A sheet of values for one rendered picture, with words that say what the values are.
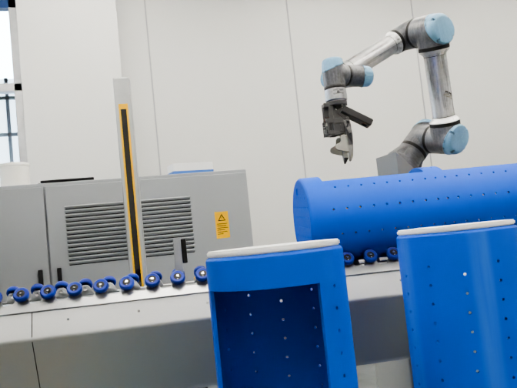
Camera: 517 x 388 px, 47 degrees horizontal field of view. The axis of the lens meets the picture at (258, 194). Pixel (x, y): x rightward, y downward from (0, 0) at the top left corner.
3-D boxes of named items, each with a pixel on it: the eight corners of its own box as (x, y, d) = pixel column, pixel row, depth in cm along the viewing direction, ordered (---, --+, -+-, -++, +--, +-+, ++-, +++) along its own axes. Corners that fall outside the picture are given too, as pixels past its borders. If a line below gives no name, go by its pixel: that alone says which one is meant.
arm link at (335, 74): (348, 55, 206) (328, 54, 202) (352, 87, 205) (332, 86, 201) (335, 63, 212) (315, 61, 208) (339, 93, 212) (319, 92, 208)
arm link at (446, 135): (445, 149, 245) (425, 15, 233) (474, 151, 232) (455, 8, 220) (424, 157, 240) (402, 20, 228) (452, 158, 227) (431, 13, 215)
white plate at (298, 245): (205, 251, 136) (206, 256, 136) (207, 253, 109) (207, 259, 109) (324, 239, 139) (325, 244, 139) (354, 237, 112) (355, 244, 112)
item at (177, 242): (177, 285, 193) (172, 238, 194) (189, 284, 193) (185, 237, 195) (177, 288, 183) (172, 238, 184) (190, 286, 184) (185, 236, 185)
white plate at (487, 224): (496, 222, 127) (497, 227, 127) (527, 217, 149) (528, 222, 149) (378, 232, 144) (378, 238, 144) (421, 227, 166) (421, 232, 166)
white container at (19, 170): (2, 192, 328) (0, 167, 329) (32, 190, 333) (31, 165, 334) (-2, 189, 313) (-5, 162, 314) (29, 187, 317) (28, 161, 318)
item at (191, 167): (168, 179, 347) (166, 166, 347) (207, 177, 356) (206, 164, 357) (173, 176, 336) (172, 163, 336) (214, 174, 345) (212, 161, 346)
